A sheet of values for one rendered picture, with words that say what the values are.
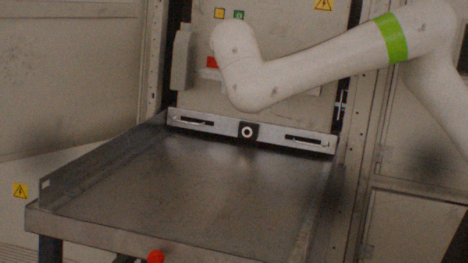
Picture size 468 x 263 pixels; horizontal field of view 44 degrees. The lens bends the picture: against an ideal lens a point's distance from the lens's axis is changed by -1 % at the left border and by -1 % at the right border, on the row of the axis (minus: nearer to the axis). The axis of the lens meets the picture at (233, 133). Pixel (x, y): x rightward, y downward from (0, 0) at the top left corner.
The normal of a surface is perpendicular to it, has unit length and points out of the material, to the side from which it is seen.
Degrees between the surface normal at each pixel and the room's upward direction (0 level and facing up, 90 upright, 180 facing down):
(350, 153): 90
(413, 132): 90
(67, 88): 90
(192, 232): 0
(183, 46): 90
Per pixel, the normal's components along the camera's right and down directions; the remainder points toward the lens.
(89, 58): 0.80, 0.25
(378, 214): -0.25, 0.24
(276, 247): 0.11, -0.96
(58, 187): 0.96, 0.17
